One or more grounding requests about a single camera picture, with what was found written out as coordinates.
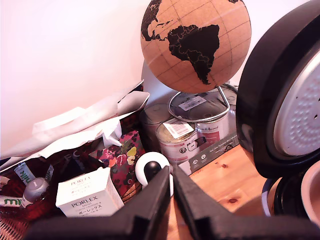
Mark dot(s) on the black rice cooker body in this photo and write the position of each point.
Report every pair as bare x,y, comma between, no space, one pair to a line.
287,197

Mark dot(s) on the rice cooker inner pot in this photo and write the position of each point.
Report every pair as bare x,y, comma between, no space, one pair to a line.
311,195

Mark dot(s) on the flat grey cardboard box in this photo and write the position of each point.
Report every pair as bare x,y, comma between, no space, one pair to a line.
212,155

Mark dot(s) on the floral patterned pouch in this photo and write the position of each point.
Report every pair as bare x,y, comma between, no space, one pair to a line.
125,155

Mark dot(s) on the small paint can with label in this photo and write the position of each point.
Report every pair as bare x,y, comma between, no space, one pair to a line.
175,147

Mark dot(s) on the white Porlex box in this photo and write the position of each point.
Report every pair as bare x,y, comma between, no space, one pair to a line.
85,197

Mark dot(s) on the plain metal paint can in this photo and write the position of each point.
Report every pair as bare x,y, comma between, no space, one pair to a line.
150,122

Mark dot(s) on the patterned paper bag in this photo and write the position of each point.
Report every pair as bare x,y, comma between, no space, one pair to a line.
75,125

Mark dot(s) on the red glass bowl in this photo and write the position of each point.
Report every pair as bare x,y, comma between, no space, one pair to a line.
37,210

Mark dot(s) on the grey bottle cap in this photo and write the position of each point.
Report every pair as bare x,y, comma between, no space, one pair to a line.
35,190

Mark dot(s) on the white green printed tube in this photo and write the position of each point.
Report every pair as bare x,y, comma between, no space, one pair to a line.
11,201
23,173

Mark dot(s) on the wicker basket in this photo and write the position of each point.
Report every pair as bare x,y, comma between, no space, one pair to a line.
10,230

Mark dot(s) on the cork globe on metal stand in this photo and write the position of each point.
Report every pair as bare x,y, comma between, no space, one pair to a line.
190,32

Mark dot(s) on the white round camera device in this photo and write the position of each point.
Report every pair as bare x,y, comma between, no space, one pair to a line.
150,157

